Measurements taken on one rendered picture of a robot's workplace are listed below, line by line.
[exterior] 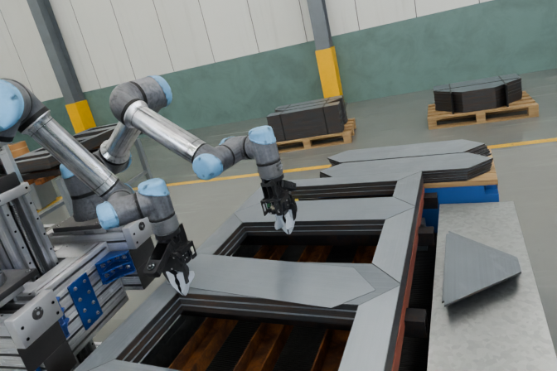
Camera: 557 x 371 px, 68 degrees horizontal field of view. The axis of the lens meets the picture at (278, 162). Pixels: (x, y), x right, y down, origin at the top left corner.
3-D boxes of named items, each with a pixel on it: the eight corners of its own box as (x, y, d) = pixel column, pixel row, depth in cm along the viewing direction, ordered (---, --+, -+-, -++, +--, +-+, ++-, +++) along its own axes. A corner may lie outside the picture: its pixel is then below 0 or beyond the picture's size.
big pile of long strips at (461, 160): (490, 147, 200) (489, 136, 198) (496, 180, 165) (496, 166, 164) (333, 161, 233) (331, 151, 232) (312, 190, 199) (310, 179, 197)
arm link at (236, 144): (207, 145, 126) (234, 142, 120) (229, 134, 135) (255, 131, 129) (214, 169, 128) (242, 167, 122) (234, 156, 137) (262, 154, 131)
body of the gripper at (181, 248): (198, 257, 124) (187, 221, 121) (182, 273, 117) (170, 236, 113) (178, 257, 128) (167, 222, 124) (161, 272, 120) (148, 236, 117)
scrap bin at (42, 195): (58, 198, 607) (43, 161, 591) (42, 209, 566) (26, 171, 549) (19, 206, 611) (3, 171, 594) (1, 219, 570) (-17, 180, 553)
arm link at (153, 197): (133, 183, 116) (163, 174, 118) (145, 217, 119) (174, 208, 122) (133, 190, 109) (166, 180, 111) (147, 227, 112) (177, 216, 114)
